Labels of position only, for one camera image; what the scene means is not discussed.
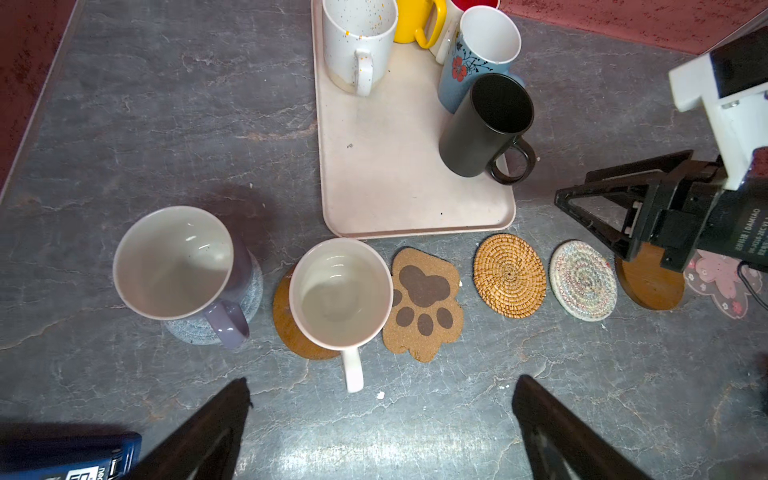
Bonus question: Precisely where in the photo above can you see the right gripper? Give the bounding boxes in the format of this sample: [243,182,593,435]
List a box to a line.
[554,27,767,270]

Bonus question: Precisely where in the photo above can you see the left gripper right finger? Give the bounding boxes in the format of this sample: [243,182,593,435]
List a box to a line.
[511,375,649,480]

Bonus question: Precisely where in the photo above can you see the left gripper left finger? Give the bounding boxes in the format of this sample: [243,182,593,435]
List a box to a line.
[125,378,251,479]

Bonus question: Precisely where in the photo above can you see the brown wooden coaster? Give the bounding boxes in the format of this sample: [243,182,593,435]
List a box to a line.
[615,243,685,311]

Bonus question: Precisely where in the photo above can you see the pink flower coaster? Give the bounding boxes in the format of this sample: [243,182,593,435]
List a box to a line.
[683,250,767,319]

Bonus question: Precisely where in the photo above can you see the grey round coaster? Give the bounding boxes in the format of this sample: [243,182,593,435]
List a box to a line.
[164,253,263,346]

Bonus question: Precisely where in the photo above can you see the white braided coaster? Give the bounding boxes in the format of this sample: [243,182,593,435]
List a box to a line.
[549,240,617,322]

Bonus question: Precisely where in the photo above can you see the brown glossy coaster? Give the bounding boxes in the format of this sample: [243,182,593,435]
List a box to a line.
[272,267,340,361]

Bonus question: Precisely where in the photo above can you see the black mug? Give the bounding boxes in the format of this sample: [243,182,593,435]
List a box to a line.
[438,73,537,186]

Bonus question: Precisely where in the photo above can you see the woven rattan coaster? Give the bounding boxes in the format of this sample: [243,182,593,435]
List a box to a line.
[473,234,547,319]

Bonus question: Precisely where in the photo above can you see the lavender mug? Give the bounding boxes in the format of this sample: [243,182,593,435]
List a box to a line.
[112,205,252,349]

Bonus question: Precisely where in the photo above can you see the brown paw coaster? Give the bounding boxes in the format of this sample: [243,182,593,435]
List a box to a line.
[382,247,464,363]

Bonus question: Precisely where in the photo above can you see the white mug front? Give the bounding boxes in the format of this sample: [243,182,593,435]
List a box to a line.
[289,238,394,393]

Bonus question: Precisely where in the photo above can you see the white mug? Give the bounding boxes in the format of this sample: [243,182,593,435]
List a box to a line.
[289,238,394,393]
[321,0,399,97]

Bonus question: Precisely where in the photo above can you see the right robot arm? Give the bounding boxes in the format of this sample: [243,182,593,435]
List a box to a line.
[554,27,767,272]

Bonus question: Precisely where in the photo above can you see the blue black handheld device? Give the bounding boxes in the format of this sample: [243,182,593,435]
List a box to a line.
[1,432,142,479]

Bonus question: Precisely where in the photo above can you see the blue floral mug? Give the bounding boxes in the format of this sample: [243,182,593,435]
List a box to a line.
[438,5,522,114]

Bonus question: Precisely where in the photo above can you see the red interior mug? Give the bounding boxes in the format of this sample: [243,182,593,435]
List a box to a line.
[430,0,500,65]

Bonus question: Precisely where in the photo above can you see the beige serving tray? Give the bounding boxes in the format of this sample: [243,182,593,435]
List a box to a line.
[312,1,516,239]

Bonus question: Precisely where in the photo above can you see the yellow mug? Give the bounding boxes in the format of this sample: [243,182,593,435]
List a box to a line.
[394,0,447,49]

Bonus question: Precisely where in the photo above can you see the white mug rear left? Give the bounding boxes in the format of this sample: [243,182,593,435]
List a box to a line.
[321,0,399,97]

